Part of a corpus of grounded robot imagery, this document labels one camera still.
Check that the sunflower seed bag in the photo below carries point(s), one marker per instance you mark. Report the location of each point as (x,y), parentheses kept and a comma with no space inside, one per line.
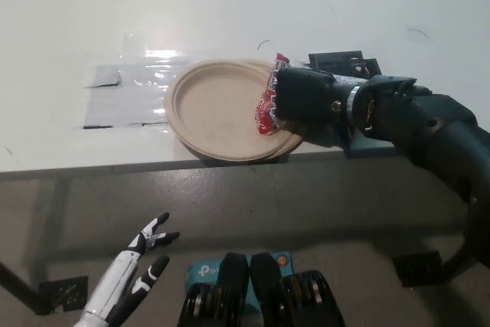
(266,110)

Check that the clear plastic sheet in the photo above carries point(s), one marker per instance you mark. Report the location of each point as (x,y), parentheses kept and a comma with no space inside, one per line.
(122,93)

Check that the black floor foot plate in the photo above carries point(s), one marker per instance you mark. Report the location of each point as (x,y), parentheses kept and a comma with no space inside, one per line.
(63,292)
(417,267)

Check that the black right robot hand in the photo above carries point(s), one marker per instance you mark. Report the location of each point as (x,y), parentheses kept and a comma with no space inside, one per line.
(306,97)

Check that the beige paper plate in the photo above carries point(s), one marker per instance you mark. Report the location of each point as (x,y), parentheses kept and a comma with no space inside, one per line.
(293,144)
(218,112)

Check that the black tape patch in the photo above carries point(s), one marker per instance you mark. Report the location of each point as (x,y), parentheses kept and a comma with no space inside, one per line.
(329,59)

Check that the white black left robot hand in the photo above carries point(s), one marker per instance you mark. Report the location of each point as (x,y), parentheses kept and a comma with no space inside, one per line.
(118,277)

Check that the black table leg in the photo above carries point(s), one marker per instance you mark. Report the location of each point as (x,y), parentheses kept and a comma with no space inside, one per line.
(459,260)
(15,285)

